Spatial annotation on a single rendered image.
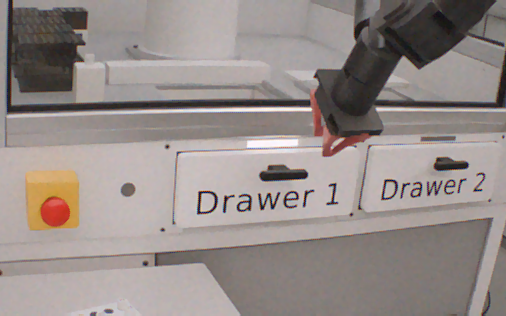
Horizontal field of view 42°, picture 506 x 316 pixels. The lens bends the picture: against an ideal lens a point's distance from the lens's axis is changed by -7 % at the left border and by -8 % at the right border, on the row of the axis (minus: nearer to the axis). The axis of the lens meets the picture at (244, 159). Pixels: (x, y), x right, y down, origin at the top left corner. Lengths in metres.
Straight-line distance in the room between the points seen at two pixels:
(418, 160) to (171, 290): 0.47
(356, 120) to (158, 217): 0.33
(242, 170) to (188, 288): 0.19
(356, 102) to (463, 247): 0.59
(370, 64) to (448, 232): 0.58
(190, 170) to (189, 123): 0.07
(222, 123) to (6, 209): 0.33
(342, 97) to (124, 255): 0.41
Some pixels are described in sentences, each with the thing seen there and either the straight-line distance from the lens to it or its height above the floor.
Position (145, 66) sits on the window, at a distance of 0.96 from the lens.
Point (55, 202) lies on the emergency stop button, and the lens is 0.90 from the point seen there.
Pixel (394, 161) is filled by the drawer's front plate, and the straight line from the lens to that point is 1.14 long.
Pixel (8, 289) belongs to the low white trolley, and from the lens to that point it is 0.96.
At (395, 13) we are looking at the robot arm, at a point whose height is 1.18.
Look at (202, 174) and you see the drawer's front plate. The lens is 0.99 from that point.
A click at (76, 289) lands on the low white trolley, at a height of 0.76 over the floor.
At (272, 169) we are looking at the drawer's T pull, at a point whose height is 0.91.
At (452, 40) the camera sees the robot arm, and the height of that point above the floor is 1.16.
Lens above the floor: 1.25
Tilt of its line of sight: 19 degrees down
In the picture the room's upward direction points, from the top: 6 degrees clockwise
